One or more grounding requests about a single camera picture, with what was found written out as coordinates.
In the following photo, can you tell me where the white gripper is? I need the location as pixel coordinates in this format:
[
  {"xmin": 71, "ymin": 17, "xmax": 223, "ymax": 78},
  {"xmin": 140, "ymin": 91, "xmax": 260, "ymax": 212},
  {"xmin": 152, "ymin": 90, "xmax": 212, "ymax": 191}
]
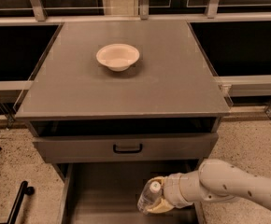
[{"xmin": 148, "ymin": 173, "xmax": 193, "ymax": 214}]

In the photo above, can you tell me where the clear plastic water bottle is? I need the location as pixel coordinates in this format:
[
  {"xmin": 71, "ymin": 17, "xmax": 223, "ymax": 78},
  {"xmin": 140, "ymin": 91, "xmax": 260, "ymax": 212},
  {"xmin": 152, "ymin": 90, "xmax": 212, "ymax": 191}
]
[{"xmin": 137, "ymin": 180, "xmax": 163, "ymax": 215}]

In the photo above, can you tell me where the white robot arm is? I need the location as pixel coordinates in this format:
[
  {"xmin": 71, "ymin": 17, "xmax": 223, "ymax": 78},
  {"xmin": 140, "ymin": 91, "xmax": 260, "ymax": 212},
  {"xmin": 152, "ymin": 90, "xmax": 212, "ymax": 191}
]
[{"xmin": 144, "ymin": 159, "xmax": 271, "ymax": 214}]

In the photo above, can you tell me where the grey top drawer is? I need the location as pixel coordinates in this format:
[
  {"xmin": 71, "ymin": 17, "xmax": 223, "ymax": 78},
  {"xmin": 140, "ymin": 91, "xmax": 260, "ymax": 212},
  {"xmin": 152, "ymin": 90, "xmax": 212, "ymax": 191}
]
[{"xmin": 33, "ymin": 133, "xmax": 219, "ymax": 163}]

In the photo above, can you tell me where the open grey middle drawer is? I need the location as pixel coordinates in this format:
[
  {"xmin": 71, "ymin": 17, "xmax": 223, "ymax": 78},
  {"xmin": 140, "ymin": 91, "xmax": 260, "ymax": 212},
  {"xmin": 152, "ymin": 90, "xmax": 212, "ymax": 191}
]
[{"xmin": 58, "ymin": 161, "xmax": 206, "ymax": 224}]

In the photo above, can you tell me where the grey drawer cabinet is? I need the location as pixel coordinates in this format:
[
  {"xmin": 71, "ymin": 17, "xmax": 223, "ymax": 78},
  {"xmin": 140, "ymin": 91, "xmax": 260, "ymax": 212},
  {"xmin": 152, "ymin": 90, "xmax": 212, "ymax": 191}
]
[{"xmin": 14, "ymin": 19, "xmax": 232, "ymax": 224}]

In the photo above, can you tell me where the black metal stand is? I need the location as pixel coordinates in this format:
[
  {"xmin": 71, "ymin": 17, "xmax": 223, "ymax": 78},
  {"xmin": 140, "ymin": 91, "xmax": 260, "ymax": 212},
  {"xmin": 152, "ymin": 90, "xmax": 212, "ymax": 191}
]
[{"xmin": 0, "ymin": 180, "xmax": 35, "ymax": 224}]

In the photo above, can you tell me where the white bowl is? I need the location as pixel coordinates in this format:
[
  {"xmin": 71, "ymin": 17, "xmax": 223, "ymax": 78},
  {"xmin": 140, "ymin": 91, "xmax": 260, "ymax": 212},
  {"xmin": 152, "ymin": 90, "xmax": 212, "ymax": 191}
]
[{"xmin": 96, "ymin": 44, "xmax": 140, "ymax": 72}]

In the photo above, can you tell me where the black drawer handle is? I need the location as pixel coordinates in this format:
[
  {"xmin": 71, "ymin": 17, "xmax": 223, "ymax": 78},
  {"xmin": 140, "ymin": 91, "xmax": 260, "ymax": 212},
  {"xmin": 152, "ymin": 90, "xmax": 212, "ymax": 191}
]
[{"xmin": 113, "ymin": 144, "xmax": 143, "ymax": 154}]

